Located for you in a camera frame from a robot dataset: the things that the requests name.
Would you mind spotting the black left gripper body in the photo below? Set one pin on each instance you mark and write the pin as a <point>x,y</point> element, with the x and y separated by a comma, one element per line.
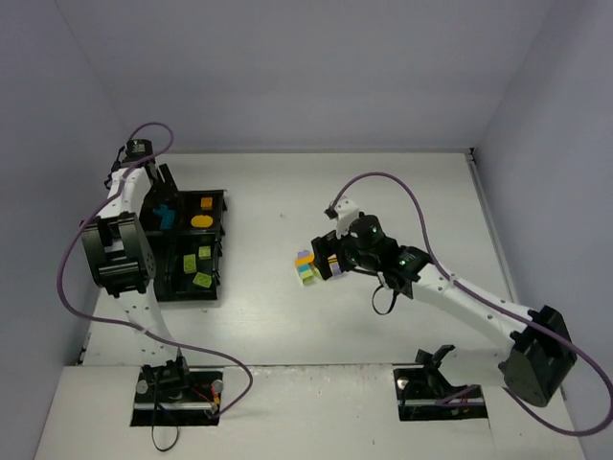
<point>160,187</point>

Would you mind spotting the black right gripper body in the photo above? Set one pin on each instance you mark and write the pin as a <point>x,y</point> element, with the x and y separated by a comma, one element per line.
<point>324,256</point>

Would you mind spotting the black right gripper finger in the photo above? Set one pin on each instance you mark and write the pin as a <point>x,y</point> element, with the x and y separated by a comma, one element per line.
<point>323,266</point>
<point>324,248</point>

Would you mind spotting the small teal lego brick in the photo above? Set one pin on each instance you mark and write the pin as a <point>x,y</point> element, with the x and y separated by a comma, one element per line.
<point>160,211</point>

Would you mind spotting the long teal lego brick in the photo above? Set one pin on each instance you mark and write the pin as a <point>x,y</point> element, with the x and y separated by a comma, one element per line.
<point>167,220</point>

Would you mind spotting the long orange lego brick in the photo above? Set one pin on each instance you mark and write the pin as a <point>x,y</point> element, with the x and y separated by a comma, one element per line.
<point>306,260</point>

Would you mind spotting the orange square lego brick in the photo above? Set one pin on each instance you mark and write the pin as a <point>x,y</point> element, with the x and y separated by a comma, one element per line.
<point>202,221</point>

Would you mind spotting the green two-stud lego brick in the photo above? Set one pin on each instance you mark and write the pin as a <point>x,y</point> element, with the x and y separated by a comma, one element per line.
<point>189,264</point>

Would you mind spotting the light green small lego brick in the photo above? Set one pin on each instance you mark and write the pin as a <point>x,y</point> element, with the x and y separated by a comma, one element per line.
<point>204,252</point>

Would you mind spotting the pale yellow sloped lego brick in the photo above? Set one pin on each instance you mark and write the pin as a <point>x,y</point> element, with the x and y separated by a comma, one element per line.
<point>202,280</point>

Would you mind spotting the purple lego with striped top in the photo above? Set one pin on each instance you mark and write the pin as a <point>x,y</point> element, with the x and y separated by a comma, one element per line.
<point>334,266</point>

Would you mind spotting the pale green brick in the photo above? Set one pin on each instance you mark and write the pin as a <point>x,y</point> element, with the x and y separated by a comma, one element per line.
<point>307,277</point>

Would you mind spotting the orange small lego brick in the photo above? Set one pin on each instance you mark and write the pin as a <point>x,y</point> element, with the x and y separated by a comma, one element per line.
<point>206,203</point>

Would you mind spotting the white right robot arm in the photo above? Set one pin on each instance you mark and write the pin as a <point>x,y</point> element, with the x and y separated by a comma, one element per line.
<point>530,359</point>

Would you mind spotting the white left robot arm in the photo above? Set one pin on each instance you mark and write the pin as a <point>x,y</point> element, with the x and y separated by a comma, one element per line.
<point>263,314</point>

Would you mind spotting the black divided sorting bin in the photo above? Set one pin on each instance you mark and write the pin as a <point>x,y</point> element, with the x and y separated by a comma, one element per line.
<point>171,284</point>

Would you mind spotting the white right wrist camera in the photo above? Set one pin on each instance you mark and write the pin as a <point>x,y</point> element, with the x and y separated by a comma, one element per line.
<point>344,211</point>

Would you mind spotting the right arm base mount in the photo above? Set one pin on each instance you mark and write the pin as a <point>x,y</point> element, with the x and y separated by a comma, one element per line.
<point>424,395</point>

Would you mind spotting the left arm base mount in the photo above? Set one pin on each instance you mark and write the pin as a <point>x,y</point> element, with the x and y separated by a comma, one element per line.
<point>194,401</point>

